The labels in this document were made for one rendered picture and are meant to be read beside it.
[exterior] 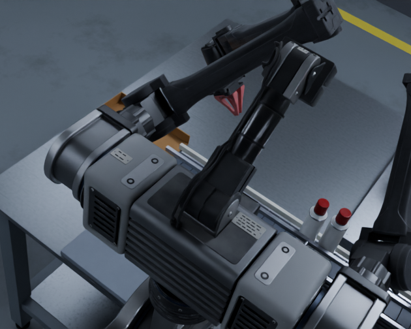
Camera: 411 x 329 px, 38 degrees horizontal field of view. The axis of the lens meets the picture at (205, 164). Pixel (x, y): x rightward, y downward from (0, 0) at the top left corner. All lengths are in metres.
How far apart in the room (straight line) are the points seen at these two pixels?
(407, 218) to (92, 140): 0.55
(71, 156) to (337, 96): 1.52
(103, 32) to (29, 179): 2.09
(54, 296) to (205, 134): 0.83
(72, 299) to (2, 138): 1.12
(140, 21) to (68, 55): 0.59
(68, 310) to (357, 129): 1.25
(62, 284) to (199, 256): 1.50
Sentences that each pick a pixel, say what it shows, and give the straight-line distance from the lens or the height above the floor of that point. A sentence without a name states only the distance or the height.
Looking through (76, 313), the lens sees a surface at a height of 0.22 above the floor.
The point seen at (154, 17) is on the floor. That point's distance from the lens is 4.00.
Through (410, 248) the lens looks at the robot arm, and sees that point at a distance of 1.04.
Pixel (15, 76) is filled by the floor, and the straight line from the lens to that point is 3.47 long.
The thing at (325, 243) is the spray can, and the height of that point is 0.97.
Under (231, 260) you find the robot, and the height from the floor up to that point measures 1.53.
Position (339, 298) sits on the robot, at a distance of 0.92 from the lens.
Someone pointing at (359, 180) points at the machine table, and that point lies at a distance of 2.07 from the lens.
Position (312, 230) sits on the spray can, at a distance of 1.65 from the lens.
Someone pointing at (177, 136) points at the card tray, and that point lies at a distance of 1.99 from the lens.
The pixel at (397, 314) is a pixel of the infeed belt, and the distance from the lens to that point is 1.74.
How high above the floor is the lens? 2.24
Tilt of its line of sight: 47 degrees down
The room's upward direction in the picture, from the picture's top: 14 degrees clockwise
